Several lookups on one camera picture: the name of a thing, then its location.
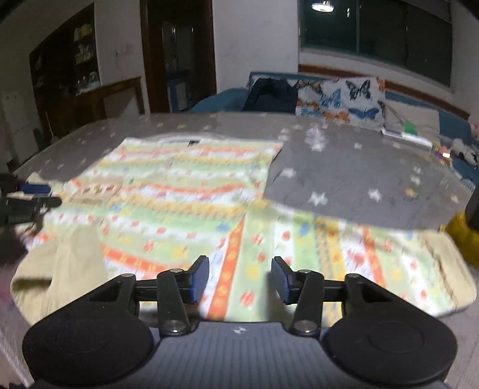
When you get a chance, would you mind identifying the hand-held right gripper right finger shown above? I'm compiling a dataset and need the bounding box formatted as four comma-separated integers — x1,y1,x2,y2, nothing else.
271,257,390,336

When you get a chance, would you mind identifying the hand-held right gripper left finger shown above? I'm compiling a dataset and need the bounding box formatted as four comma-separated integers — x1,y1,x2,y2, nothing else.
90,256,210,336

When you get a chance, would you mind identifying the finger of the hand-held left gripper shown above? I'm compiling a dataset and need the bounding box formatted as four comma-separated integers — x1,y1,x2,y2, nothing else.
0,174,52,196
0,197,62,226

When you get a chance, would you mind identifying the colourful patterned garment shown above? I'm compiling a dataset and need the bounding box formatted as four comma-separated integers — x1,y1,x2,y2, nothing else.
10,138,478,324

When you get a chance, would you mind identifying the white refrigerator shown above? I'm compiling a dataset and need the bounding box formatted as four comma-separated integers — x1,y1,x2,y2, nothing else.
0,90,40,158

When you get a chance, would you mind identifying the dark wooden shelf cabinet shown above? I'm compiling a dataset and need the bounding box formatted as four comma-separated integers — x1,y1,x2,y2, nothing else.
29,4,100,113

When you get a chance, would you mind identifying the grey star-print tablecloth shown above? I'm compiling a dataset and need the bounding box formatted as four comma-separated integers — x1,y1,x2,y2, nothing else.
11,111,473,233

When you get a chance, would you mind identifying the wooden side desk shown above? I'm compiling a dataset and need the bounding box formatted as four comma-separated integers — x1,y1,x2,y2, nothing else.
77,77,146,121

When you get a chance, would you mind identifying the black backpack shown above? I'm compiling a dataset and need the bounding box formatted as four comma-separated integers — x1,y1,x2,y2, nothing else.
242,78,298,114

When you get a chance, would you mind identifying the yellow bag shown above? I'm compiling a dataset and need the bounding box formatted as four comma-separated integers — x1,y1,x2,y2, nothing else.
447,212,479,267

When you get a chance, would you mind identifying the flat white device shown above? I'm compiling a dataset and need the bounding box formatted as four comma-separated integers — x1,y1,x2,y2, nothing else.
381,128,432,150

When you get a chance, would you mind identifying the butterfly print pillow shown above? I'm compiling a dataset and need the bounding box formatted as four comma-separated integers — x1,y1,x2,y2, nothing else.
249,75,387,130

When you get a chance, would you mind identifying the small orange toy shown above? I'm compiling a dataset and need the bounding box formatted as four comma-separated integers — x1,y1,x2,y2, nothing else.
434,144,453,164

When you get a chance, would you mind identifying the beige cushion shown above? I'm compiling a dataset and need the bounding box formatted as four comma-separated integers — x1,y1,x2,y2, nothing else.
385,99,441,137

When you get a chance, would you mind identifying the black and white plush toy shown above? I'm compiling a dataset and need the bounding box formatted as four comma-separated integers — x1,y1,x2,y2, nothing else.
451,138,478,166

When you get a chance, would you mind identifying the blue sofa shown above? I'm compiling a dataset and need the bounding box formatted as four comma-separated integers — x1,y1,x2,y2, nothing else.
191,71,479,188

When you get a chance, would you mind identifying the dark window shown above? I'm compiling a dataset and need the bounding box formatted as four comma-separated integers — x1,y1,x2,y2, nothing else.
299,0,456,87

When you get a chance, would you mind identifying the wooden door frame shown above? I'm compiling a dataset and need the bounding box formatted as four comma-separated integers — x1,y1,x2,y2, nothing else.
140,0,218,113

